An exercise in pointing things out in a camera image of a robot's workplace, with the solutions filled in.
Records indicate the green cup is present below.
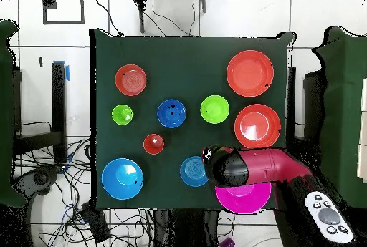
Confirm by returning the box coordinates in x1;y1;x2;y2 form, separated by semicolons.
111;104;134;126

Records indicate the green bowl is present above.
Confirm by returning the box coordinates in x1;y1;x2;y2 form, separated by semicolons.
199;95;230;125

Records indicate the black table frame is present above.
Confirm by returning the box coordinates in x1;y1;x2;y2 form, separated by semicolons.
285;66;297;150
12;61;68;165

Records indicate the black power box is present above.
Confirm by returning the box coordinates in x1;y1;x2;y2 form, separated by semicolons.
80;201;112;244

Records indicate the small orange bowl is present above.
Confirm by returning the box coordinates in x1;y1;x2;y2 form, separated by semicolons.
115;64;148;97

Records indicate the dark green tablecloth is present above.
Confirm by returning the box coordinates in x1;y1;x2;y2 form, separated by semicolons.
89;28;296;212

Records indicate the dark blue bowl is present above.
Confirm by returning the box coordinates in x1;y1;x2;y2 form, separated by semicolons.
156;98;188;129

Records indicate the small light blue bowl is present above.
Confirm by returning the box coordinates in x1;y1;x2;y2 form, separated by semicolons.
179;155;209;188

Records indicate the black metal stand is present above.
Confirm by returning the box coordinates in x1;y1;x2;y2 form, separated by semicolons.
128;0;208;34

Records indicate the large pink bowl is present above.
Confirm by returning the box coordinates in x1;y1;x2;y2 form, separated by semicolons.
215;182;272;215

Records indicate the orange cup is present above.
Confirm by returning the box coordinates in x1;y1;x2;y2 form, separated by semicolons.
143;133;165;155

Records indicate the dark grey floor base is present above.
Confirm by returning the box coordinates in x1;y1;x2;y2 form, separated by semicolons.
11;166;61;199

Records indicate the tangle of cables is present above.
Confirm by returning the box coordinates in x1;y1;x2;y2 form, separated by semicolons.
12;120;156;247

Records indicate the large orange bowl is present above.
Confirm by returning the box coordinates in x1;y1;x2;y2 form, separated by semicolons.
226;49;275;98
234;103;282;150

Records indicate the large light blue bowl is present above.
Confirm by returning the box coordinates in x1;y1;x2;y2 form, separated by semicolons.
101;158;145;201

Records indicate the neighbouring green cloth table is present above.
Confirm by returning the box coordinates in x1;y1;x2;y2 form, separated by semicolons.
0;19;28;209
310;26;367;210

